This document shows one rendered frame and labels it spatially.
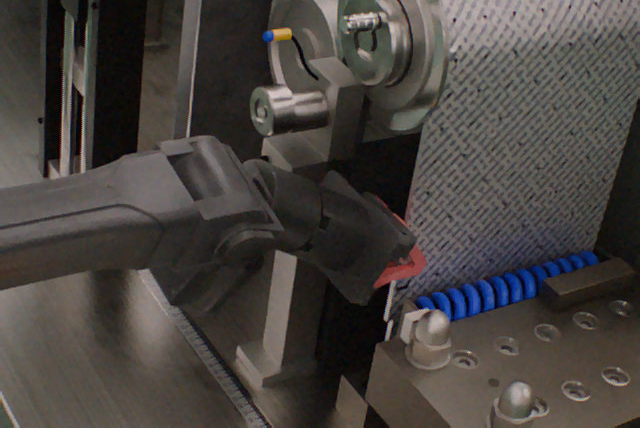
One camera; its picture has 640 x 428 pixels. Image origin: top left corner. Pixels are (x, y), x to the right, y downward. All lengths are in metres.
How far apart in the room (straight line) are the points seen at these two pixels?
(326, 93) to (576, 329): 0.29
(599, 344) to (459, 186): 0.18
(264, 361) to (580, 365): 0.30
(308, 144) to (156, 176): 0.26
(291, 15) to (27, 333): 0.39
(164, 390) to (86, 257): 0.36
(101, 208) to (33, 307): 0.45
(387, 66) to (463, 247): 0.19
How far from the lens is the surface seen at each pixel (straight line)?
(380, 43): 0.90
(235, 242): 0.78
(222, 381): 1.10
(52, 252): 0.72
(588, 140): 1.05
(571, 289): 1.05
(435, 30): 0.88
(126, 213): 0.74
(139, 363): 1.11
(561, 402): 0.95
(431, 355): 0.94
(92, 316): 1.16
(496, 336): 1.00
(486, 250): 1.04
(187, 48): 1.28
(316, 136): 0.98
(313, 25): 1.04
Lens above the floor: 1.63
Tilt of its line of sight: 32 degrees down
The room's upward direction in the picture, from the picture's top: 9 degrees clockwise
